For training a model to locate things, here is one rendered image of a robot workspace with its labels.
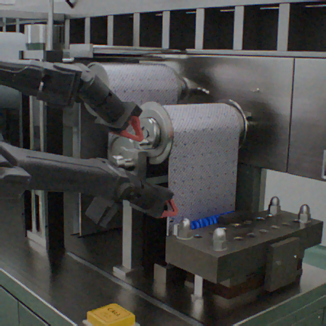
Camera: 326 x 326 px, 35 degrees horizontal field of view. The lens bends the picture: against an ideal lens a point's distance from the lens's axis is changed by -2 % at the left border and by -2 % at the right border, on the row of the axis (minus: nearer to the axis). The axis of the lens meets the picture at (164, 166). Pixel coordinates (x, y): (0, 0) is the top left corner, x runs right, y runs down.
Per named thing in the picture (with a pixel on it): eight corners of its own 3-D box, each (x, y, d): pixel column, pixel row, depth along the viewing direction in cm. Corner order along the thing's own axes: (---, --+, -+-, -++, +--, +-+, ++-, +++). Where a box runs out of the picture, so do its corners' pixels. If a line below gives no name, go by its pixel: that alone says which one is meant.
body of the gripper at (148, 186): (162, 218, 115) (140, 207, 110) (133, 208, 122) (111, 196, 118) (174, 191, 116) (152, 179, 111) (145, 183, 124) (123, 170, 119)
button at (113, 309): (86, 321, 104) (86, 311, 103) (114, 312, 108) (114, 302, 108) (106, 336, 99) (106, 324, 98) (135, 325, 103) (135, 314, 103)
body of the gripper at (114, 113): (126, 132, 110) (104, 110, 105) (98, 126, 117) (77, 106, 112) (142, 108, 111) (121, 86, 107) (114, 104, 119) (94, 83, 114)
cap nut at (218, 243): (206, 247, 112) (207, 227, 111) (217, 244, 114) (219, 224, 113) (219, 252, 109) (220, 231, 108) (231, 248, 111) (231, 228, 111)
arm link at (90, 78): (75, 93, 104) (95, 73, 104) (65, 82, 109) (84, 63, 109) (97, 114, 108) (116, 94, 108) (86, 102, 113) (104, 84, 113)
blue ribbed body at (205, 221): (172, 236, 125) (172, 223, 124) (232, 220, 139) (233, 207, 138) (182, 240, 122) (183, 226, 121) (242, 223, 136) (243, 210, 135)
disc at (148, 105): (129, 154, 131) (134, 95, 126) (130, 154, 131) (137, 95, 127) (168, 172, 120) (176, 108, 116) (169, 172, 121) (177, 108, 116)
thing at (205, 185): (167, 235, 124) (169, 158, 121) (232, 217, 140) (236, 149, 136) (168, 236, 124) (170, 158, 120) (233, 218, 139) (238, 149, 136)
